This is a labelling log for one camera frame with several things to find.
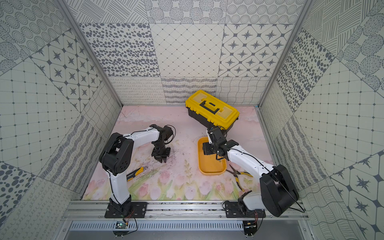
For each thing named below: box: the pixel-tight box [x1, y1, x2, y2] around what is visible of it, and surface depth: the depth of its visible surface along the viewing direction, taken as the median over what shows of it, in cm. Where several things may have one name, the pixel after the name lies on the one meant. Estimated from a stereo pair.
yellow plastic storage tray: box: [197, 136, 227, 175], surface depth 90 cm
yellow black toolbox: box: [185, 89, 240, 132], surface depth 99 cm
